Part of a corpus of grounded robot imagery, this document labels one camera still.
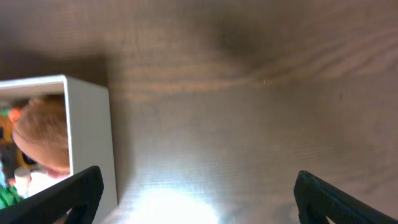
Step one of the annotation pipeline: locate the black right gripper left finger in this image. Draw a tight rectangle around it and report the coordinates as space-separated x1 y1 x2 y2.
1 166 104 224

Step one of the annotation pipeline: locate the pink white duck toy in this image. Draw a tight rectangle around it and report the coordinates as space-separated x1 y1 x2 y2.
27 169 70 197

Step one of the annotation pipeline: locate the white cardboard box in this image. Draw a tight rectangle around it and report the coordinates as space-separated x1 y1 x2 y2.
1 75 118 223

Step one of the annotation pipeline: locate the brown plush capybara toy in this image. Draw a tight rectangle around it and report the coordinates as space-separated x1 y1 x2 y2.
8 95 70 175

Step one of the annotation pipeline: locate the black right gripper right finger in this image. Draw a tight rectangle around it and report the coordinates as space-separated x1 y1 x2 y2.
294 170 397 224

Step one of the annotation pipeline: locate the yellow grey toy truck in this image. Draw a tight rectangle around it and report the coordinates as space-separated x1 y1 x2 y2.
1 115 36 187

